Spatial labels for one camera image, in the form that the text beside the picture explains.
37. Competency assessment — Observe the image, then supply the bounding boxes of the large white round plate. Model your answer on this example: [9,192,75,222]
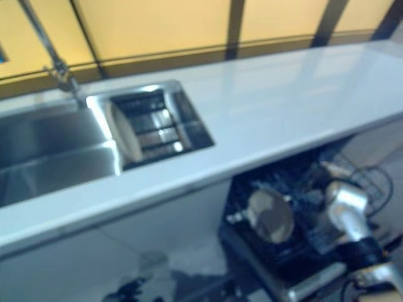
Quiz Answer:
[247,187,296,244]

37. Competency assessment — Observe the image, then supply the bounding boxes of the dishwasher lower wire rack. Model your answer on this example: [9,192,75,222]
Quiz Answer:
[225,174,333,270]

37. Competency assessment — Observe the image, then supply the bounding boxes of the chrome pull-down kitchen faucet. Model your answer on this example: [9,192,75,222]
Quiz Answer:
[18,0,88,110]

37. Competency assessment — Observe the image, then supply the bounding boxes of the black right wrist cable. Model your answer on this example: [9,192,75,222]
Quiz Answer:
[346,165,395,221]

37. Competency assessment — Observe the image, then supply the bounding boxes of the black dish drying rack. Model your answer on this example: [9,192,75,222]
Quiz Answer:
[108,90,190,165]

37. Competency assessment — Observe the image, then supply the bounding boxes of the dishwasher upper wire rack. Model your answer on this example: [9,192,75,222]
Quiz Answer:
[314,150,395,221]

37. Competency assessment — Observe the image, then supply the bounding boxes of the black built-in dishwasher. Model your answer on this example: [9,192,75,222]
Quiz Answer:
[218,137,403,302]

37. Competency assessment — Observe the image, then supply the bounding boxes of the stainless steel kitchen sink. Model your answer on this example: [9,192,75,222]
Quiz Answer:
[0,79,217,209]

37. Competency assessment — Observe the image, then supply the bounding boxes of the white glossy cabinet door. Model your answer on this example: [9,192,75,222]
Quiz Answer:
[0,225,133,302]
[97,180,234,279]

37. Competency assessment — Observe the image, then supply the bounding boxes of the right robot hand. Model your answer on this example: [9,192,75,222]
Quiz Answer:
[319,160,357,187]

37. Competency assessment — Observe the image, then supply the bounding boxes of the dishwasher wire rack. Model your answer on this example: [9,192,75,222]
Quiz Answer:
[225,174,333,270]
[314,150,395,221]

